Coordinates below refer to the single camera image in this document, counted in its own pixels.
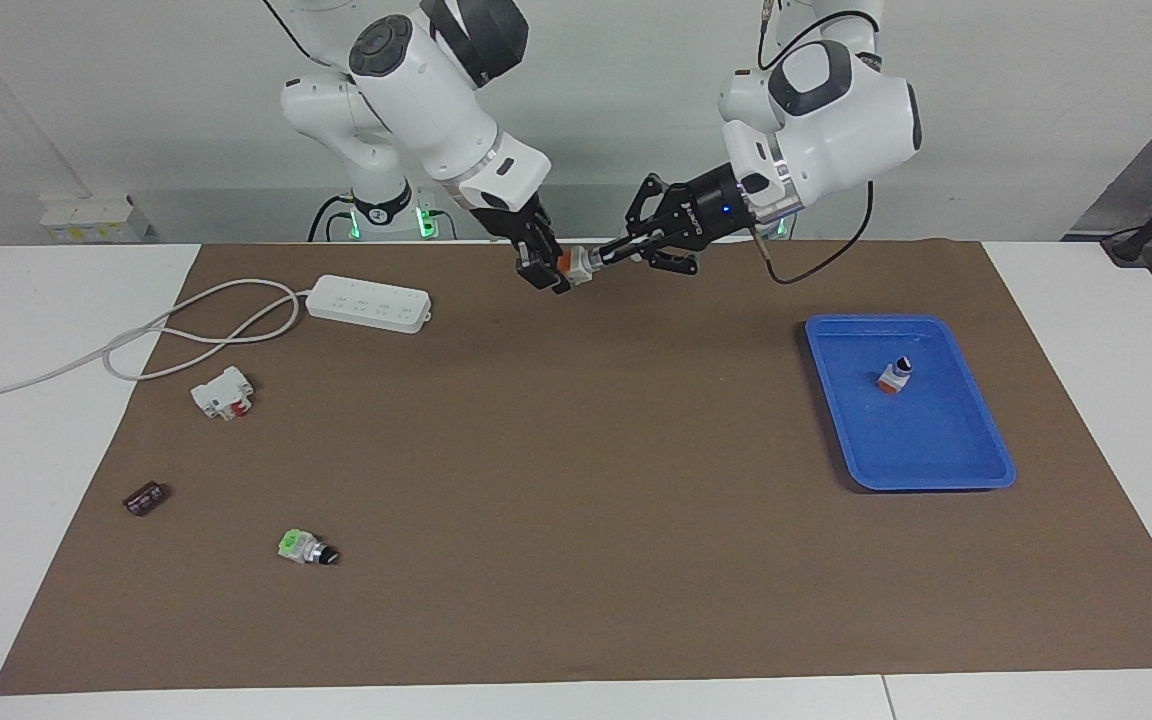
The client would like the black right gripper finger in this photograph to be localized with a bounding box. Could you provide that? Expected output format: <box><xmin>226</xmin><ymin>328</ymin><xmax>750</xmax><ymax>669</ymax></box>
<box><xmin>514</xmin><ymin>240</ymin><xmax>551</xmax><ymax>293</ymax></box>
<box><xmin>540</xmin><ymin>226</ymin><xmax>577</xmax><ymax>297</ymax></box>

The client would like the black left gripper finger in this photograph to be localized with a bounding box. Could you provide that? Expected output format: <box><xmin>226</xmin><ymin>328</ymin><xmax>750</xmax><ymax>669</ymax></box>
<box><xmin>594</xmin><ymin>232</ymin><xmax>709</xmax><ymax>277</ymax></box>
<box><xmin>624</xmin><ymin>173</ymin><xmax>685</xmax><ymax>243</ymax></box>

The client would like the orange base rotary switch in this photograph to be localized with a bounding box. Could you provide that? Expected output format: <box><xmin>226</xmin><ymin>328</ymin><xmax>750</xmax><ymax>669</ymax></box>
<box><xmin>556</xmin><ymin>248</ymin><xmax>603</xmax><ymax>287</ymax></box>

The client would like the white power strip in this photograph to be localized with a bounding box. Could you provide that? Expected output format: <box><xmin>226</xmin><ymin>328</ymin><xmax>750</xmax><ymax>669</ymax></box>
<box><xmin>305</xmin><ymin>275</ymin><xmax>433</xmax><ymax>334</ymax></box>

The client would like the brown table mat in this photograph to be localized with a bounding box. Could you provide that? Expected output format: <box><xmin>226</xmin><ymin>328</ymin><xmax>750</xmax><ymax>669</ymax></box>
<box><xmin>0</xmin><ymin>238</ymin><xmax>1152</xmax><ymax>696</ymax></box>

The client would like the blue plastic tray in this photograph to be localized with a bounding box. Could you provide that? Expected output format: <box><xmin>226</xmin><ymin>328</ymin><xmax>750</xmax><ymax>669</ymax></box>
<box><xmin>804</xmin><ymin>314</ymin><xmax>1018</xmax><ymax>493</ymax></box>

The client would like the white circuit breaker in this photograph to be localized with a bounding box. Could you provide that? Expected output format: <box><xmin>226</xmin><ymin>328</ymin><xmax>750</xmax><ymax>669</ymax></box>
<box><xmin>190</xmin><ymin>366</ymin><xmax>257</xmax><ymax>422</ymax></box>

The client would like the small dark capacitor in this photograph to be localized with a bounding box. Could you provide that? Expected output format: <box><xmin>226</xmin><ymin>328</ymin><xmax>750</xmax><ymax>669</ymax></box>
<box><xmin>123</xmin><ymin>481</ymin><xmax>170</xmax><ymax>517</ymax></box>

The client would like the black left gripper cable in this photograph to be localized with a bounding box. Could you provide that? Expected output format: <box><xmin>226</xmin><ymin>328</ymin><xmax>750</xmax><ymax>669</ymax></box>
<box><xmin>751</xmin><ymin>0</ymin><xmax>882</xmax><ymax>287</ymax></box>

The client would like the green base rotary switch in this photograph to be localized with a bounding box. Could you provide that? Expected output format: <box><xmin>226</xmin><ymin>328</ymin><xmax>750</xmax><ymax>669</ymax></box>
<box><xmin>277</xmin><ymin>529</ymin><xmax>340</xmax><ymax>567</ymax></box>

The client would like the white wall socket box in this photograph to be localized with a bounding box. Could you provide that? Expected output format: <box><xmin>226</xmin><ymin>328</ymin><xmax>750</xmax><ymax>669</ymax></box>
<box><xmin>39</xmin><ymin>195</ymin><xmax>152</xmax><ymax>244</ymax></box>

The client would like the white power strip cable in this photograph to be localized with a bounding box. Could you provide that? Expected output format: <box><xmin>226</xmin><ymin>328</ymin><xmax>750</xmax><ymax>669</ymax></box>
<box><xmin>0</xmin><ymin>278</ymin><xmax>313</xmax><ymax>403</ymax></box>

